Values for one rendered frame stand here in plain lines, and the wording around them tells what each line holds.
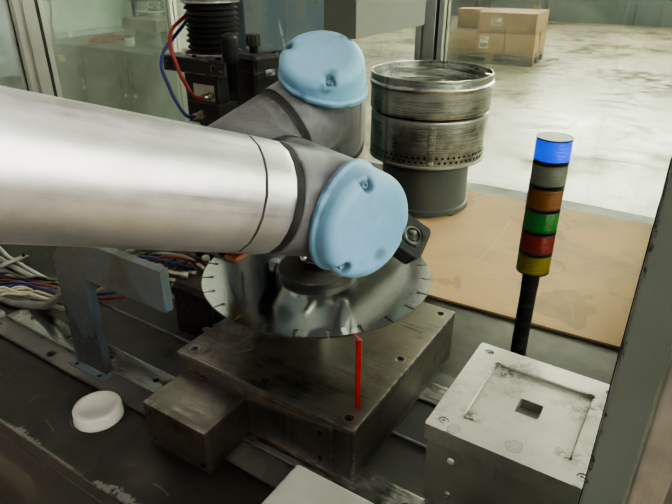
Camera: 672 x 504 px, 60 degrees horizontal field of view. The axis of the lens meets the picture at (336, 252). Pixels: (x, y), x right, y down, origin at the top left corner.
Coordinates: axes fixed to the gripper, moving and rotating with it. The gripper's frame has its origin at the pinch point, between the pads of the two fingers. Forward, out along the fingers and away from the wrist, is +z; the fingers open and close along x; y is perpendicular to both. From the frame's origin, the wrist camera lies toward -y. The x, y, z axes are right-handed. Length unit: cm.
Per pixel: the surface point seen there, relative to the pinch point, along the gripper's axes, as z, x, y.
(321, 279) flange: 2.8, 1.6, 3.4
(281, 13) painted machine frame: -6.7, -35.7, 28.7
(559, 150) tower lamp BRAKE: -12.7, -19.6, -19.7
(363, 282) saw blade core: 4.3, -1.1, -1.8
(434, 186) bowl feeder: 49, -56, 2
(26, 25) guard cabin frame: 32, -48, 117
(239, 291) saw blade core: 2.6, 8.1, 12.7
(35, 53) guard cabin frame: 38, -45, 116
